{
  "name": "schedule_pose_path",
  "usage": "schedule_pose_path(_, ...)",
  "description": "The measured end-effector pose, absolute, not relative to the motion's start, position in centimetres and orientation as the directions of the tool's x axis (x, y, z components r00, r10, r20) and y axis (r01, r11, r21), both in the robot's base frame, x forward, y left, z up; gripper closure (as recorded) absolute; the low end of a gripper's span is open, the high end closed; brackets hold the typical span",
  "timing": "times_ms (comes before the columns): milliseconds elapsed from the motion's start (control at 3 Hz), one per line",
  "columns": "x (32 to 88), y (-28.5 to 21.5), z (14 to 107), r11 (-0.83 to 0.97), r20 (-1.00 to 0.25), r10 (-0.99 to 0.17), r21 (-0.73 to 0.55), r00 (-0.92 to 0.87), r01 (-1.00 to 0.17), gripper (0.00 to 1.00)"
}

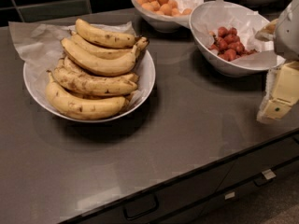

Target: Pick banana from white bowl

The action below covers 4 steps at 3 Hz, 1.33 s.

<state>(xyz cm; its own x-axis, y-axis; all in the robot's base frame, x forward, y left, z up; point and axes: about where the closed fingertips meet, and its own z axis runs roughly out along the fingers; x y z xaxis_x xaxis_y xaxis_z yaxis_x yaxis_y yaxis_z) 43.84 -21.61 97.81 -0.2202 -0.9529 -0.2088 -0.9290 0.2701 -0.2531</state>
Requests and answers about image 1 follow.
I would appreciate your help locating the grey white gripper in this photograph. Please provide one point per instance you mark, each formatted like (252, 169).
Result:
(288, 34)

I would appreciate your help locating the paper liner in strawberry bowl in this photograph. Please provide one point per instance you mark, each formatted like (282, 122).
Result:
(243, 22)

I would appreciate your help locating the white bowl with strawberries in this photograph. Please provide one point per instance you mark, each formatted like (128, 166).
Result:
(218, 62)

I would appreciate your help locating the white bowl with oranges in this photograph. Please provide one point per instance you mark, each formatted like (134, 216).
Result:
(162, 20)

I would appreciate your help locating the spotted brown yellow banana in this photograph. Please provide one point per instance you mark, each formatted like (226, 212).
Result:
(96, 86)

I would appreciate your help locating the hidden middle yellow banana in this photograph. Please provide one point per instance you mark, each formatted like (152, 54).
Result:
(70, 65)

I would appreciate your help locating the large white banana bowl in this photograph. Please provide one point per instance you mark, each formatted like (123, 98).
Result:
(36, 78)

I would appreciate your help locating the pile of red strawberries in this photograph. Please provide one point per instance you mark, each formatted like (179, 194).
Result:
(227, 44)

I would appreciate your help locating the pile of small oranges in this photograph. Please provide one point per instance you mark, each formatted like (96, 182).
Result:
(164, 7)

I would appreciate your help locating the white paper under bananas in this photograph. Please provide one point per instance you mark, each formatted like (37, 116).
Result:
(36, 40)

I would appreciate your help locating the black drawer handle left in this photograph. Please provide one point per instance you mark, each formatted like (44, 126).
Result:
(140, 207)

